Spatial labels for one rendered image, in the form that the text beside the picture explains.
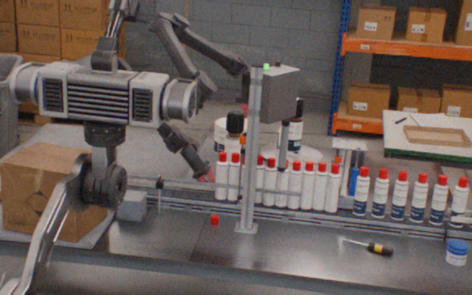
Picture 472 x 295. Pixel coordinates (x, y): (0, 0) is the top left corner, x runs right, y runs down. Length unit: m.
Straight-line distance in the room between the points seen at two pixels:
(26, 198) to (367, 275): 1.26
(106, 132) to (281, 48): 5.12
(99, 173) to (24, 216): 0.47
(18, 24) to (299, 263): 4.25
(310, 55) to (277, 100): 4.66
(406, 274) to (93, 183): 1.16
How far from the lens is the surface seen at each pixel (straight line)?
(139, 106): 2.26
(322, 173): 2.89
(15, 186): 2.73
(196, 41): 2.80
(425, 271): 2.74
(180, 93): 2.24
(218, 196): 2.96
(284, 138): 2.73
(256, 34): 7.33
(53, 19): 6.27
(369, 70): 7.21
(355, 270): 2.66
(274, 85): 2.63
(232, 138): 3.14
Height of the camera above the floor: 2.11
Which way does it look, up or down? 20 degrees down
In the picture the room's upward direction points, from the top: 4 degrees clockwise
